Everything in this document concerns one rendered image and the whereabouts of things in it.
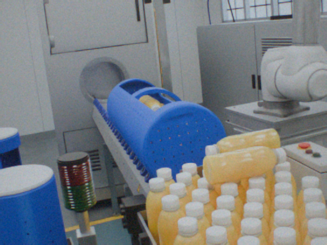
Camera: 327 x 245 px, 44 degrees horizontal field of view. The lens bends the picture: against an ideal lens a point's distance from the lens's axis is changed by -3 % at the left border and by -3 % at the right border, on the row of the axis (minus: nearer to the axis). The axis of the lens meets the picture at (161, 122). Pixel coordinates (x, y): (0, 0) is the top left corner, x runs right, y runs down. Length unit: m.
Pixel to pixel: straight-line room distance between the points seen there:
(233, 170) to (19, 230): 0.74
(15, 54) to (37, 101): 0.75
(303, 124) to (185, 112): 0.62
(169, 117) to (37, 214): 0.52
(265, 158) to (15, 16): 5.47
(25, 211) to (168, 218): 0.58
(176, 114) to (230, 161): 0.37
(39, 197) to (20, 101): 4.92
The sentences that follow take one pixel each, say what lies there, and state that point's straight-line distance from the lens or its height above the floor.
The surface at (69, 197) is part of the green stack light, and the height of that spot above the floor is 1.19.
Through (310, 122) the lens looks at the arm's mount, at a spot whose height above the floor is 1.04.
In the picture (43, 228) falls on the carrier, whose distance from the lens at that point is 1.43.
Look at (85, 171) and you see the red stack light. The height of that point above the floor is 1.23.
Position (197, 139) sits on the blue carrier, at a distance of 1.34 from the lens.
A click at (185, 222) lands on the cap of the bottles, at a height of 1.10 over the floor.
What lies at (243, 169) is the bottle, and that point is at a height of 1.14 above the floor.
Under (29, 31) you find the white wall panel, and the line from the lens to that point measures 6.23.
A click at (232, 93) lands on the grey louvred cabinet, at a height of 0.80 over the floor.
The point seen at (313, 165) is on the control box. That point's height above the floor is 1.09.
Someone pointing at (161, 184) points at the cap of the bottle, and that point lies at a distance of 1.05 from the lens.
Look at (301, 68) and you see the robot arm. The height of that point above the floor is 1.29.
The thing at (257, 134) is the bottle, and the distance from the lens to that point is 1.15.
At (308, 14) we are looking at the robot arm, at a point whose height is 1.48.
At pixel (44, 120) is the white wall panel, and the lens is 6.33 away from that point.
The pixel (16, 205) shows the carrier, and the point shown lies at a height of 0.99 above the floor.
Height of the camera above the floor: 1.48
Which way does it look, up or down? 13 degrees down
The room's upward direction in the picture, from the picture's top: 6 degrees counter-clockwise
